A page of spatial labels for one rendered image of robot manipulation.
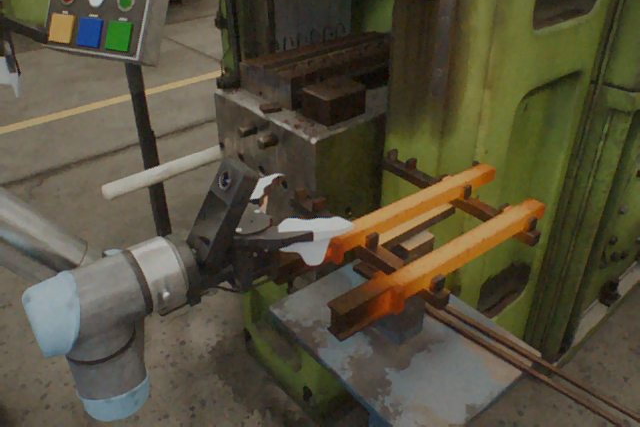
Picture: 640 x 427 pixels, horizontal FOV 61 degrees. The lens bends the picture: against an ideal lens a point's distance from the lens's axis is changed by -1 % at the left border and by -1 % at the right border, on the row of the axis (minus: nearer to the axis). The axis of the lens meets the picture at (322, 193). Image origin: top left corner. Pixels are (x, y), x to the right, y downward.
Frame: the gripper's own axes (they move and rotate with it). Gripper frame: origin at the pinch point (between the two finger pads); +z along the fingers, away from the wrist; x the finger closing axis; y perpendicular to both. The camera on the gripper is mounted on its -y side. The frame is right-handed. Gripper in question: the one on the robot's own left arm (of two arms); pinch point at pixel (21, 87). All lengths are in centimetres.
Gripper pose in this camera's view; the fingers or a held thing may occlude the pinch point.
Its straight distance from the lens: 152.0
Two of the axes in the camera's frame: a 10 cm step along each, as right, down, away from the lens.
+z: 0.0, 8.5, 5.2
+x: 4.4, 4.7, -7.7
